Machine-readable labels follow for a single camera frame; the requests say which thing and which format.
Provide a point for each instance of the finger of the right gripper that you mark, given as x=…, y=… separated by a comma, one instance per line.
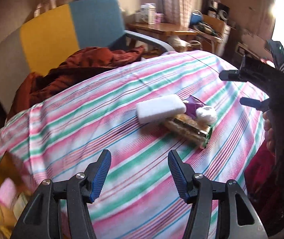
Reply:
x=257, y=104
x=229, y=75

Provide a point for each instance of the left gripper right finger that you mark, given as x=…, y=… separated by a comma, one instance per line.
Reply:
x=237, y=217

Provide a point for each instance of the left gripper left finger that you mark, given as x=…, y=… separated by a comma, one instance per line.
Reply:
x=42, y=218

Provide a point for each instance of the pink hair roller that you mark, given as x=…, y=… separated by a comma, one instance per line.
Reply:
x=8, y=193

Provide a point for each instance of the white plastic bag ball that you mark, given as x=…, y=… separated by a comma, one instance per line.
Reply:
x=206, y=115

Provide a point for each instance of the gold metal tin box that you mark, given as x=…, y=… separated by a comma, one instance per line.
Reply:
x=10, y=169

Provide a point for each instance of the brown cracker pack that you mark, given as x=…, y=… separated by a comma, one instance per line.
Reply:
x=190, y=129

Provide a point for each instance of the white foam block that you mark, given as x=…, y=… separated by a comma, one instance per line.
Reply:
x=160, y=108

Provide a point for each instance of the green white medicine box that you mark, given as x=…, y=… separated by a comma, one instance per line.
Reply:
x=20, y=204

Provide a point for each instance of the person's right hand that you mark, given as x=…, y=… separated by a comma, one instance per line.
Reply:
x=269, y=133

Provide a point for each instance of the blue bag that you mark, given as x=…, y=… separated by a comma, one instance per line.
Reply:
x=196, y=17

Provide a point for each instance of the wooden side table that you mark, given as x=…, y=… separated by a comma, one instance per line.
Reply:
x=164, y=30

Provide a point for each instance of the striped pink green tablecloth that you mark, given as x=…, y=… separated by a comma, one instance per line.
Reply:
x=63, y=135

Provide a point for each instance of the white boxes on table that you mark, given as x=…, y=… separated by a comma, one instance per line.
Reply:
x=148, y=15

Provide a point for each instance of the rust red jacket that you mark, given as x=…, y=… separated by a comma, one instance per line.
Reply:
x=81, y=65

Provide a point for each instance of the grey yellow blue armchair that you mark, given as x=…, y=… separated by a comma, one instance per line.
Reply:
x=47, y=40

